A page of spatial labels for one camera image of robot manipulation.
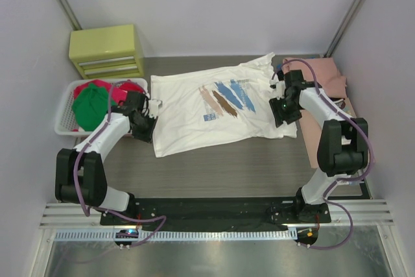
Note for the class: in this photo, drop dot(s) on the white slotted cable duct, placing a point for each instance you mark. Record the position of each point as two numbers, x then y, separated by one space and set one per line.
126 235

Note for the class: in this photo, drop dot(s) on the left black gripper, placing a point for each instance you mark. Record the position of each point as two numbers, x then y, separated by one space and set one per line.
144 130

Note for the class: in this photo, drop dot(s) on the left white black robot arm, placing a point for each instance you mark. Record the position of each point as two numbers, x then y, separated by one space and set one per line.
80 177

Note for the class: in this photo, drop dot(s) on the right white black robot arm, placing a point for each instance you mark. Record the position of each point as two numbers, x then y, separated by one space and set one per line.
342 150

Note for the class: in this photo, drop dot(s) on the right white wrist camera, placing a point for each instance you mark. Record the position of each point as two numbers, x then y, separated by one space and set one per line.
277 88

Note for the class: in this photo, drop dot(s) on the yellow picture book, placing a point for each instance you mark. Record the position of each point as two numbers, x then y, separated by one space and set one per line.
345 106

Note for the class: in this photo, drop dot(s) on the pink folded t shirt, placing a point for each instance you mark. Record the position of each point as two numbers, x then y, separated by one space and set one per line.
327 75

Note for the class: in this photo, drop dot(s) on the red t shirt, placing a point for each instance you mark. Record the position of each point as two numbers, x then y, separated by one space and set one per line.
119 92

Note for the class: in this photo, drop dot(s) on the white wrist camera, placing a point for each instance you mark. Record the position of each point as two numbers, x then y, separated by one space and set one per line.
152 108
277 88

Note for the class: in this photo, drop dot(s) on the green t shirt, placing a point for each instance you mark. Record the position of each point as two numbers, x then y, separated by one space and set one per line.
90 105

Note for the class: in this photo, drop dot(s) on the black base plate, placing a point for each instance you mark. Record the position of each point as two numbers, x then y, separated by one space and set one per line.
249 214

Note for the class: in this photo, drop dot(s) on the brown cardboard sheet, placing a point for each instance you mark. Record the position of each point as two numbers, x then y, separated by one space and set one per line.
311 131

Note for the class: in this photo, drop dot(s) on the white printed t shirt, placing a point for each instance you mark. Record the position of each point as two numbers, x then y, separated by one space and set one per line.
215 106

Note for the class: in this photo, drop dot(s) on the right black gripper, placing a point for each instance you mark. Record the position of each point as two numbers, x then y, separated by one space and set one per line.
285 115

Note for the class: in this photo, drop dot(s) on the white plastic basket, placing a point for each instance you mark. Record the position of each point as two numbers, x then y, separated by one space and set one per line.
65 124

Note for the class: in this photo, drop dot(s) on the yellow-green drawer box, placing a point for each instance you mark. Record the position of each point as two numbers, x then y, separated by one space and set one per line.
107 52

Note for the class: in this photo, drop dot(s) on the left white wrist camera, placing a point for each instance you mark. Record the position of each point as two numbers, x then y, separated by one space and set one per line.
152 108

